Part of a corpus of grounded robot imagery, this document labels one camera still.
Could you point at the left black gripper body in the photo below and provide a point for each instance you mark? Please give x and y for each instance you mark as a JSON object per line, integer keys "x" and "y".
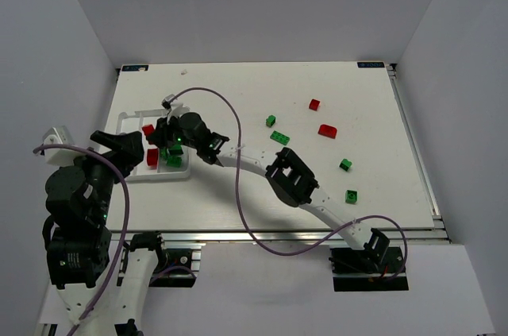
{"x": 120, "y": 149}

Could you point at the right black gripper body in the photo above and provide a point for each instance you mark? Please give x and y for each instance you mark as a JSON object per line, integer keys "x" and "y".
{"x": 162, "y": 134}

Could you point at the green square lego brick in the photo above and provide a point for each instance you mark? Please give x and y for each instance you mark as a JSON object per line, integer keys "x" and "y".
{"x": 351, "y": 196}
{"x": 175, "y": 150}
{"x": 174, "y": 161}

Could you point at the small green lego brick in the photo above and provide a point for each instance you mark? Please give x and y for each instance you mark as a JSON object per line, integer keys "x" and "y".
{"x": 270, "y": 121}

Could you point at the small red lego brick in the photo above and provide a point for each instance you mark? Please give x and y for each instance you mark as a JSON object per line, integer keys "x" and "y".
{"x": 314, "y": 104}

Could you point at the red curved lego brick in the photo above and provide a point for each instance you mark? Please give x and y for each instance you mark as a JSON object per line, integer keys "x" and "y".
{"x": 327, "y": 131}

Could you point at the purple red flower lego figure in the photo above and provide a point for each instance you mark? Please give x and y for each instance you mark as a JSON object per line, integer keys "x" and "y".
{"x": 152, "y": 158}

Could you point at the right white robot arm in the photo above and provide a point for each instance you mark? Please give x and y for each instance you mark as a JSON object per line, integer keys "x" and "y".
{"x": 293, "y": 183}

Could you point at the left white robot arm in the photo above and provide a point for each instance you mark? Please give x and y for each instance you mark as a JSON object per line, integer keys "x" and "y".
{"x": 103, "y": 291}

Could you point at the white divided sorting tray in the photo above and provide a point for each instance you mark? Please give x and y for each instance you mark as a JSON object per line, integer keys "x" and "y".
{"x": 129, "y": 122}

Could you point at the left blue table sticker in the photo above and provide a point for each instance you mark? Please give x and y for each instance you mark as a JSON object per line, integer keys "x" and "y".
{"x": 134, "y": 68}

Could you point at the blue table sticker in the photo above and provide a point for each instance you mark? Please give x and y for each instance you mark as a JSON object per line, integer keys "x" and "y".
{"x": 134, "y": 68}
{"x": 364, "y": 64}

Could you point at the right blue table sticker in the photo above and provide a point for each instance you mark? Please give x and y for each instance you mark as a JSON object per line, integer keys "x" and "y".
{"x": 364, "y": 64}

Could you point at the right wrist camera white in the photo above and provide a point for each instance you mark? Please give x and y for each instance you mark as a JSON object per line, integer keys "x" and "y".
{"x": 173, "y": 107}

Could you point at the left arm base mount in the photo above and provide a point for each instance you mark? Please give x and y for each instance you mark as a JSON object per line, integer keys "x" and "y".
{"x": 173, "y": 266}

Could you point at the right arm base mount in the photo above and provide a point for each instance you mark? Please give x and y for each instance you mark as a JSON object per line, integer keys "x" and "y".
{"x": 352, "y": 273}

